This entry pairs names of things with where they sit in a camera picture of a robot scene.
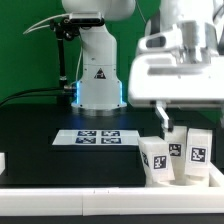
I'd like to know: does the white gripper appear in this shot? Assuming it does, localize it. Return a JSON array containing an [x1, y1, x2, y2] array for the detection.
[[128, 53, 224, 132]]

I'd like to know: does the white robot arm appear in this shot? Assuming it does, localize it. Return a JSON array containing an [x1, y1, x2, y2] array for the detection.
[[62, 0, 224, 129]]

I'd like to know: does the white marker tag plate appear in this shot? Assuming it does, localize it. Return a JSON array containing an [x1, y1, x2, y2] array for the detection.
[[53, 130, 139, 146]]

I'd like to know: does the black cable bundle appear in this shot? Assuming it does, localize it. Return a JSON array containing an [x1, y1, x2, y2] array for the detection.
[[0, 84, 77, 108]]

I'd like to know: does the black camera on stand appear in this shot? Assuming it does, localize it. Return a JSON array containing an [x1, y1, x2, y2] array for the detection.
[[69, 12, 104, 27]]

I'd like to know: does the black camera stand pole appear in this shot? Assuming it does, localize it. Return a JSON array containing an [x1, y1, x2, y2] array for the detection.
[[50, 19, 80, 106]]

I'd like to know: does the white obstacle fence frame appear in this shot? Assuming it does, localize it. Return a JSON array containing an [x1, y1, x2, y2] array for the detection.
[[0, 151, 224, 217]]

